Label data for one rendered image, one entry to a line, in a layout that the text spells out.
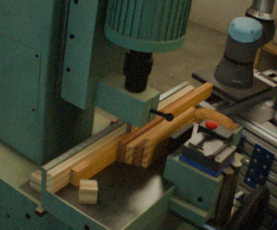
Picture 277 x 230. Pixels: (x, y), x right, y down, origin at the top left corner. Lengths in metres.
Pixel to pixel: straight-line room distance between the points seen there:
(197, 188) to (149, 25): 0.38
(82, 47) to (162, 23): 0.21
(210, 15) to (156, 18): 3.78
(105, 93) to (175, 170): 0.24
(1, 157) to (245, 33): 0.94
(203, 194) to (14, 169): 0.49
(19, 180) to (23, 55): 0.31
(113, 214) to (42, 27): 0.44
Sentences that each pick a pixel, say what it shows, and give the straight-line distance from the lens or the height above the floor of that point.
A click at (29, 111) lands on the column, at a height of 0.95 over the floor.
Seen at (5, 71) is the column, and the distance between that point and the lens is 1.33.
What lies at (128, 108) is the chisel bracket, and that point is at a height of 1.04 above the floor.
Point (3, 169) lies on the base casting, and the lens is 1.36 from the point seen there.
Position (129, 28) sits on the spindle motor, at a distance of 1.06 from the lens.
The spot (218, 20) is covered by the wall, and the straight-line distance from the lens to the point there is 4.80.
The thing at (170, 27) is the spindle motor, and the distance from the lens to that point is 1.07.
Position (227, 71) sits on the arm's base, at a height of 0.87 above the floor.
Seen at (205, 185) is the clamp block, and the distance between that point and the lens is 1.17.
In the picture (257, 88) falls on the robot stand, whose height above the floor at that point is 0.82.
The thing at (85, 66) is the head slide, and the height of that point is 1.11.
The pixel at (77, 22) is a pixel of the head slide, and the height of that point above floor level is 1.21.
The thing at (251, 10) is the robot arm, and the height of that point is 1.07.
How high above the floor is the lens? 1.63
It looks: 30 degrees down
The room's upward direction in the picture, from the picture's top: 12 degrees clockwise
